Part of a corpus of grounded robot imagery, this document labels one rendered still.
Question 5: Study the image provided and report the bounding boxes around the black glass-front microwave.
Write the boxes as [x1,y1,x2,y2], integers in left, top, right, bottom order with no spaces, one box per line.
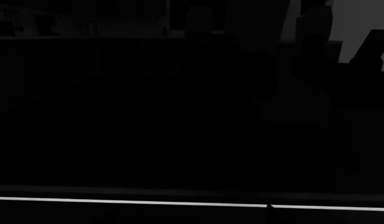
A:
[0,0,384,224]

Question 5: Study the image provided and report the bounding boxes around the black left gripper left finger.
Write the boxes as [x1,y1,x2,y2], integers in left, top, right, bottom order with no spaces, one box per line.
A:
[97,208,121,224]

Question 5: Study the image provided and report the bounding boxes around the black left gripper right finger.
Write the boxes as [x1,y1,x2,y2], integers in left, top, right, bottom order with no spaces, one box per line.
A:
[265,203,293,224]

